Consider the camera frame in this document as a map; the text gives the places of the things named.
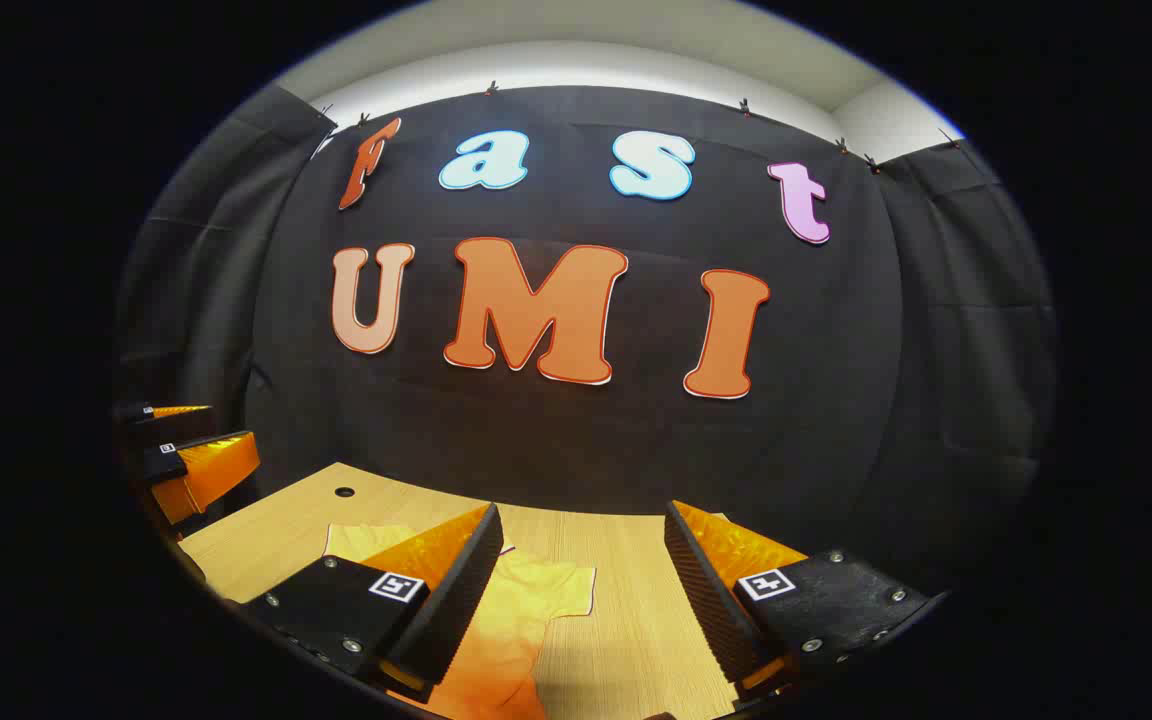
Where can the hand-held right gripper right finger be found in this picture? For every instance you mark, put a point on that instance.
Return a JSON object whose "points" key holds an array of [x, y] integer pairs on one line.
{"points": [[706, 590]]}

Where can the orange T-shirt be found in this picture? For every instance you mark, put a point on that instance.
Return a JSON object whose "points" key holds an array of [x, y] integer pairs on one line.
{"points": [[526, 620]]}

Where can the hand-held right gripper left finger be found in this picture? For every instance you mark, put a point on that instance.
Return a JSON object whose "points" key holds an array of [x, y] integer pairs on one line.
{"points": [[456, 590]]}

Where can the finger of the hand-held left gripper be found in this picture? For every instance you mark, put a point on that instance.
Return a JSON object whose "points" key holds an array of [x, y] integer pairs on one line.
{"points": [[161, 411], [206, 470]]}

